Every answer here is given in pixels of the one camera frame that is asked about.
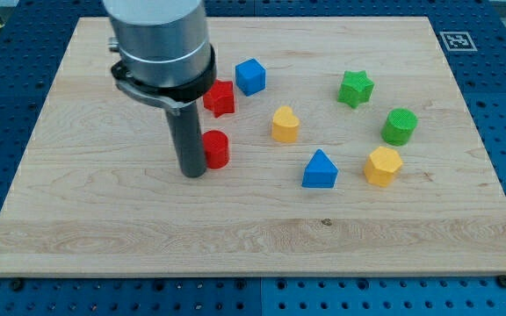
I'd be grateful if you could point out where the blue cube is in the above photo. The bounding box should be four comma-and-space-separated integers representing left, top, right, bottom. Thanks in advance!
235, 59, 266, 96

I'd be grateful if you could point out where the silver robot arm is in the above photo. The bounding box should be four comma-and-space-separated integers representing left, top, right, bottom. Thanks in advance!
103, 0, 217, 116

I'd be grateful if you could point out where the red star block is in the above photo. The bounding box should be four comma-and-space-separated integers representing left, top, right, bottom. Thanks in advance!
203, 80, 235, 118

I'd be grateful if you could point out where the green star block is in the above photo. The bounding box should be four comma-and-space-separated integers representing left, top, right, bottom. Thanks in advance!
337, 70, 374, 109

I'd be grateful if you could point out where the red cylinder block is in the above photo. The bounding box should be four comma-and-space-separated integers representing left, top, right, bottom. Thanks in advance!
203, 130, 230, 169

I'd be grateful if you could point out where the yellow heart block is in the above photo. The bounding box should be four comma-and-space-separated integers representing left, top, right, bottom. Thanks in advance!
271, 105, 300, 143

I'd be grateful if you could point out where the blue triangle block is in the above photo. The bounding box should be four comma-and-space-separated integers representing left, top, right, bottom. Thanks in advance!
301, 148, 338, 189

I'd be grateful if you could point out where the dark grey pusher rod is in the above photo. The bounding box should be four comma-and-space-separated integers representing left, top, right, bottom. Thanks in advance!
166, 102, 207, 178

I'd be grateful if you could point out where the wooden board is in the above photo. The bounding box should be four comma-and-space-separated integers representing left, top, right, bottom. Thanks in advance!
0, 17, 506, 278

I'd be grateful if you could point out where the yellow hexagon block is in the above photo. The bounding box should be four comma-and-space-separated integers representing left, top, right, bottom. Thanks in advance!
363, 147, 403, 187

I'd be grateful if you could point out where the green cylinder block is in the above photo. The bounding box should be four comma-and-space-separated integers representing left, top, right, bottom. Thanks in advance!
380, 108, 418, 146

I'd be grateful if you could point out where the white fiducial marker tag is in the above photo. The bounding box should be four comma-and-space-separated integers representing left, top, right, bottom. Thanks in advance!
440, 31, 477, 52

